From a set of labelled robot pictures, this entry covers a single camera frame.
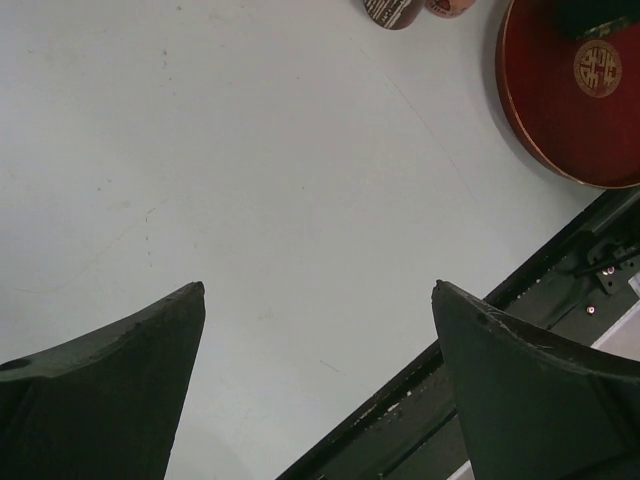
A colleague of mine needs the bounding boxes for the salmon pink printed mug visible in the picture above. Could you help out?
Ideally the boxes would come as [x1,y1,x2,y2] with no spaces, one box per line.
[425,0,476,19]

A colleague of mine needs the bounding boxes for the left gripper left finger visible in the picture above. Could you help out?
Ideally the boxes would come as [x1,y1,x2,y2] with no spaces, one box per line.
[1,282,206,479]

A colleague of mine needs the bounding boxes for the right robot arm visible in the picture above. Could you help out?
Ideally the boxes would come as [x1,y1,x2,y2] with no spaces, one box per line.
[555,0,639,40]

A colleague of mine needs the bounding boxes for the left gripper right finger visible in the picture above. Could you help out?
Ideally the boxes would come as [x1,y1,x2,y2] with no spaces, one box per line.
[431,281,639,479]

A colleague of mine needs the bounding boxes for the brown patterned mug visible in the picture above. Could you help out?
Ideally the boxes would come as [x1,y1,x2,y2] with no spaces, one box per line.
[363,0,425,30]

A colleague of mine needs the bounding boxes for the round red tray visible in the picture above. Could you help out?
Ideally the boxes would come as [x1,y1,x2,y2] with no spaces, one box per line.
[495,1,639,189]

